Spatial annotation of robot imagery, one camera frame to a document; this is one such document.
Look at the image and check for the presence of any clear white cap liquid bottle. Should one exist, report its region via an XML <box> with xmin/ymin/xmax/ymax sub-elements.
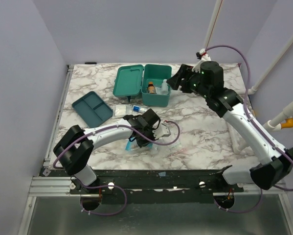
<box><xmin>161</xmin><ymin>79</ymin><xmax>169</xmax><ymax>95</ymax></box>

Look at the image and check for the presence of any amber orange cap pill bottle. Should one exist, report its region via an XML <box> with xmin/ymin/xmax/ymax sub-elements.
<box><xmin>147</xmin><ymin>82</ymin><xmax>157</xmax><ymax>94</ymax></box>

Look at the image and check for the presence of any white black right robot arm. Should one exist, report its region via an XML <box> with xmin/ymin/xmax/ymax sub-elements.
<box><xmin>167</xmin><ymin>61</ymin><xmax>293</xmax><ymax>192</ymax></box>

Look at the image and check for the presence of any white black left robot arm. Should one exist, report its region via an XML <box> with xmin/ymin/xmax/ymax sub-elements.
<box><xmin>53</xmin><ymin>109</ymin><xmax>160</xmax><ymax>193</ymax></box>

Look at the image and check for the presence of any teal medicine kit box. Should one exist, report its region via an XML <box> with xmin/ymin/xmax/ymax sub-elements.
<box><xmin>113</xmin><ymin>64</ymin><xmax>172</xmax><ymax>107</ymax></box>

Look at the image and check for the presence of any white blue bandage roll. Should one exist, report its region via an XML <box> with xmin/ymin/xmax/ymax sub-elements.
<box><xmin>133</xmin><ymin>105</ymin><xmax>148</xmax><ymax>114</ymax></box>

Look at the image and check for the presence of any white gauze pad packet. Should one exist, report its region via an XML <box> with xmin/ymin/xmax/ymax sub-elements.
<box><xmin>113</xmin><ymin>104</ymin><xmax>132</xmax><ymax>118</ymax></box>

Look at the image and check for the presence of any clear zip bag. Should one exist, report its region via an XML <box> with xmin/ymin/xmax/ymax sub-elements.
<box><xmin>158</xmin><ymin>140</ymin><xmax>185</xmax><ymax>156</ymax></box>

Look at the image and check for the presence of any teal divided tray insert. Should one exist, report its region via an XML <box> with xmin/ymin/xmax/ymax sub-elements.
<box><xmin>72</xmin><ymin>91</ymin><xmax>113</xmax><ymax>128</ymax></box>

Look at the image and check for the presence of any yellow pipe fitting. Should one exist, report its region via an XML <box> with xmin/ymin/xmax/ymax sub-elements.
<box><xmin>281</xmin><ymin>117</ymin><xmax>293</xmax><ymax>129</ymax></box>

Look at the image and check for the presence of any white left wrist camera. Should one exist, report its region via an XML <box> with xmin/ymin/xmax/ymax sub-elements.
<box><xmin>152</xmin><ymin>123</ymin><xmax>171</xmax><ymax>140</ymax></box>

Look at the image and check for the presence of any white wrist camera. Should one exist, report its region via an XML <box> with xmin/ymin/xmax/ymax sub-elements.
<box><xmin>152</xmin><ymin>123</ymin><xmax>171</xmax><ymax>140</ymax></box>
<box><xmin>192</xmin><ymin>48</ymin><xmax>211</xmax><ymax>72</ymax></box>

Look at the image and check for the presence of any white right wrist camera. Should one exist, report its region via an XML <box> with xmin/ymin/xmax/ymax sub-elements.
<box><xmin>192</xmin><ymin>48</ymin><xmax>211</xmax><ymax>72</ymax></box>

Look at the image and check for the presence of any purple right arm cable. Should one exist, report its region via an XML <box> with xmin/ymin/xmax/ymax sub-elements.
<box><xmin>196</xmin><ymin>45</ymin><xmax>293</xmax><ymax>213</ymax></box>

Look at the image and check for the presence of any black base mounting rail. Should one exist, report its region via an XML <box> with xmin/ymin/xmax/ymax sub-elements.
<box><xmin>39</xmin><ymin>167</ymin><xmax>244</xmax><ymax>204</ymax></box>

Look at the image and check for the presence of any white PVC pipe frame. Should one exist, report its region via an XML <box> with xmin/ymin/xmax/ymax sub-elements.
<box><xmin>204</xmin><ymin>0</ymin><xmax>293</xmax><ymax>154</ymax></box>

